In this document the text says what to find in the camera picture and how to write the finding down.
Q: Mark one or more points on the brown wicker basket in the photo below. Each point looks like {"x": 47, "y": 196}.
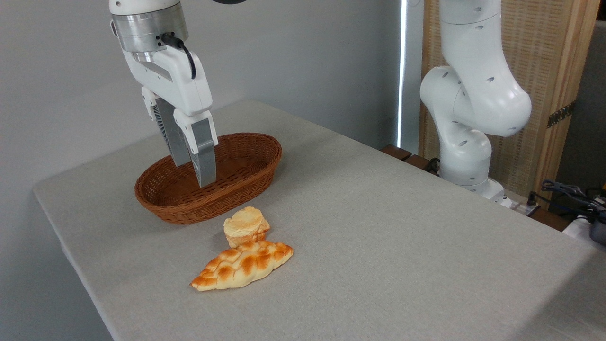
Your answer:
{"x": 246, "y": 166}

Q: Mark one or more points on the grey tablecloth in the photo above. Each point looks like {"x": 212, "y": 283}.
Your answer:
{"x": 378, "y": 246}

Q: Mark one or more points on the small round bread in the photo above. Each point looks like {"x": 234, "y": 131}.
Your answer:
{"x": 244, "y": 225}

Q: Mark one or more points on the long braided bread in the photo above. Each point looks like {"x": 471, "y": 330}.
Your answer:
{"x": 241, "y": 265}

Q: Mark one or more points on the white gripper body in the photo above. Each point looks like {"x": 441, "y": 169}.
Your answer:
{"x": 182, "y": 80}

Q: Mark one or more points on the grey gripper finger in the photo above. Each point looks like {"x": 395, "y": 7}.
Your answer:
{"x": 204, "y": 156}
{"x": 170, "y": 130}

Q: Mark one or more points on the dark brown wooden bench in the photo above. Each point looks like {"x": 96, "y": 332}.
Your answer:
{"x": 396, "y": 151}

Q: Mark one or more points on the dark grey pot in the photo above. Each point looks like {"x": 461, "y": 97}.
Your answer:
{"x": 598, "y": 232}

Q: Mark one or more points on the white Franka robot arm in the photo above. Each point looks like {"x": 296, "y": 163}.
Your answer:
{"x": 473, "y": 94}

